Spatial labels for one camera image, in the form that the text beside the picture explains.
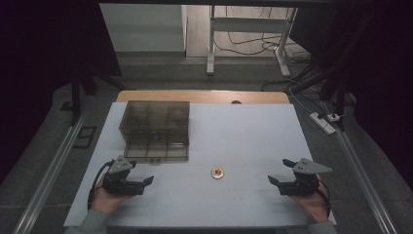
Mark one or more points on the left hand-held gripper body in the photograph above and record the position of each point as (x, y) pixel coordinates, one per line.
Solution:
(120, 165)

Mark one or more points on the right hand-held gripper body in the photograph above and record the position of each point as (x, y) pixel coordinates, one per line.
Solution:
(308, 167)

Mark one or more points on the person's left hand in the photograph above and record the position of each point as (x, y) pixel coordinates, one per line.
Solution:
(107, 200)

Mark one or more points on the person's right hand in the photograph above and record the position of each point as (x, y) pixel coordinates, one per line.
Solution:
(311, 204)

